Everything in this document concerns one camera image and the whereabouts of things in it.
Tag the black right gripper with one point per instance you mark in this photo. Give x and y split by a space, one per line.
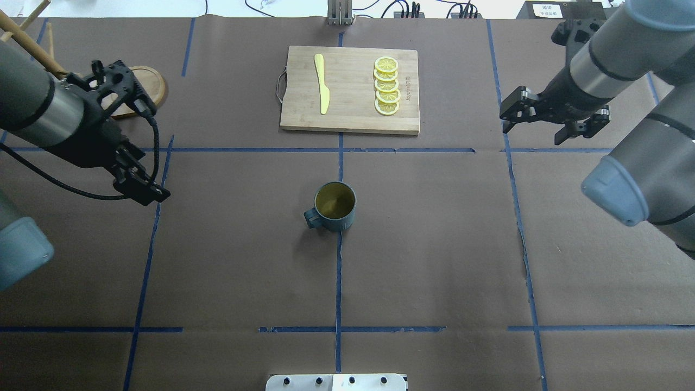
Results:
559 95

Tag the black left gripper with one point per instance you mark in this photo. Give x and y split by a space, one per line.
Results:
93 142

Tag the dark blue mug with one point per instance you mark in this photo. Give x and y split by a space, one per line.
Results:
334 207

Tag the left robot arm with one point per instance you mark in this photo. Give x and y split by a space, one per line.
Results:
32 100

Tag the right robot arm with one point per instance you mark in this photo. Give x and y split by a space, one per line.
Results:
647 177

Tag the black power box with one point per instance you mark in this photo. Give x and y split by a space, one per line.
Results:
565 10

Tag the lemon slice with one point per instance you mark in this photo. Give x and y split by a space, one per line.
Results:
388 97
386 108
386 64
385 76
386 86

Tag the yellow plastic knife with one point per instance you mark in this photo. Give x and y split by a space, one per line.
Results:
324 91

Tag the wooden cutting board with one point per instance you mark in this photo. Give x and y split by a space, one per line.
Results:
349 76

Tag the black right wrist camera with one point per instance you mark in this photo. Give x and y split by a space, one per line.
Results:
574 34

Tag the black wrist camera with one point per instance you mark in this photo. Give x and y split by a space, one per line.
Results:
107 87
574 34

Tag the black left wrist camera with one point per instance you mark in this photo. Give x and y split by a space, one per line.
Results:
107 87

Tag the aluminium frame post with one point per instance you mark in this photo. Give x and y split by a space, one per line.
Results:
340 12

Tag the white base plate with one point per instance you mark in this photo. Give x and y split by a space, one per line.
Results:
368 381

